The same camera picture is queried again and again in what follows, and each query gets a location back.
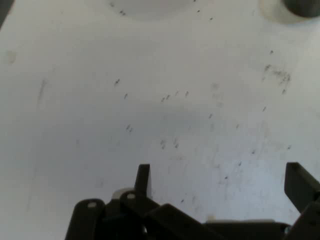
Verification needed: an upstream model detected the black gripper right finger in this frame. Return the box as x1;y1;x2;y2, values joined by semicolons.
284;161;320;240

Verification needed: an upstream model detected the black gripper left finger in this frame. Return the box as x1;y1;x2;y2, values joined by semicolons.
64;163;214;240

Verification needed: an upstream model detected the clear plastic cup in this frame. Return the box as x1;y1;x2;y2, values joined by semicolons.
281;0;320;19

